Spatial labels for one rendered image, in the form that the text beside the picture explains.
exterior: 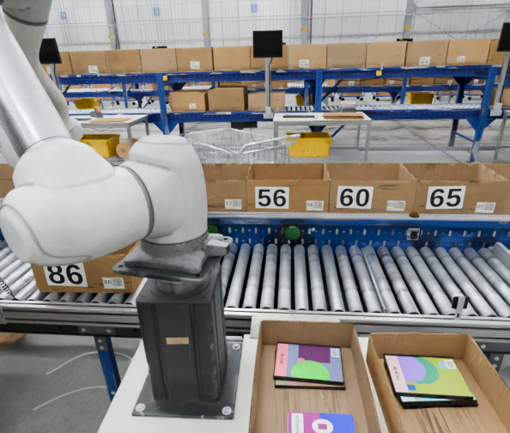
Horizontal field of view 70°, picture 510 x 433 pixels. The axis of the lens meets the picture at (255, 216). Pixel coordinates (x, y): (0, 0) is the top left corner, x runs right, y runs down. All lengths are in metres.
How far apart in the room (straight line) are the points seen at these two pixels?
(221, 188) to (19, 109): 1.13
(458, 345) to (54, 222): 1.08
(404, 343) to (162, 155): 0.85
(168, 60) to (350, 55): 2.82
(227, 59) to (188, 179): 5.52
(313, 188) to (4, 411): 1.87
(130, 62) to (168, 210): 5.98
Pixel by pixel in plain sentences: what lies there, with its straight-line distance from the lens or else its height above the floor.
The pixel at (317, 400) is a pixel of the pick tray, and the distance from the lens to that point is 1.08.
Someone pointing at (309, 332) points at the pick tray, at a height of 0.81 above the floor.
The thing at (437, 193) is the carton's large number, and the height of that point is 0.99.
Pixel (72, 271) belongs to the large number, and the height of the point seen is 0.85.
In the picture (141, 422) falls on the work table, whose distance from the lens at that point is 1.09.
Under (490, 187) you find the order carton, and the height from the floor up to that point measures 1.02.
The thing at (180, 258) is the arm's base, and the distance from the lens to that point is 0.82.
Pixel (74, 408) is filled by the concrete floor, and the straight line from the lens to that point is 2.25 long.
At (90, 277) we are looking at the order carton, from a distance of 1.56.
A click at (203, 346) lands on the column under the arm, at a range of 0.94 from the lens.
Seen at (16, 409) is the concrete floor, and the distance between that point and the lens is 2.38.
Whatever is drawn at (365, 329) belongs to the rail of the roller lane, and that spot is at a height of 0.70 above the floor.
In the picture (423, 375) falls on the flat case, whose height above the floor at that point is 0.80.
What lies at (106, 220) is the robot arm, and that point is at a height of 1.33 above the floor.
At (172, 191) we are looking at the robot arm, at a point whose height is 1.34.
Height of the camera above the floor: 1.58
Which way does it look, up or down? 24 degrees down
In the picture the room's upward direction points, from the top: 2 degrees counter-clockwise
